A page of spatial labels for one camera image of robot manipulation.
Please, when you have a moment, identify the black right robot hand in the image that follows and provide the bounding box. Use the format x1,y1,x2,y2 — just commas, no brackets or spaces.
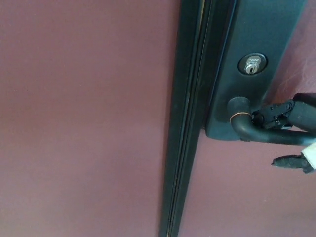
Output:
251,92,316,175

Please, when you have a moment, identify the dark lever door handle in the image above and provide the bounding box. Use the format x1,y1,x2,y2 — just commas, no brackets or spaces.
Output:
227,96,313,145

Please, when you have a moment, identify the maroon door with handle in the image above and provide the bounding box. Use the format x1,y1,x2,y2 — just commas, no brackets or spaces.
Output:
176,0,316,237

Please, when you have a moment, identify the dark teal handle plate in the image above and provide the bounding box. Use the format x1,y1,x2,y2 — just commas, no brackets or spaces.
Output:
204,0,309,140

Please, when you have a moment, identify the black door edge strip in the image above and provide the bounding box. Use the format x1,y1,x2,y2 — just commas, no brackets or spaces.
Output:
158,0,207,237
171,0,239,237

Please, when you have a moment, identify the silver lock cylinder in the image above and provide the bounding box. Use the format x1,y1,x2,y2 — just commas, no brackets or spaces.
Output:
237,53,268,76

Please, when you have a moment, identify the plain maroon door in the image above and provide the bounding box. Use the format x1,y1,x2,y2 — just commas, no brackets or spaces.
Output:
0,0,182,237

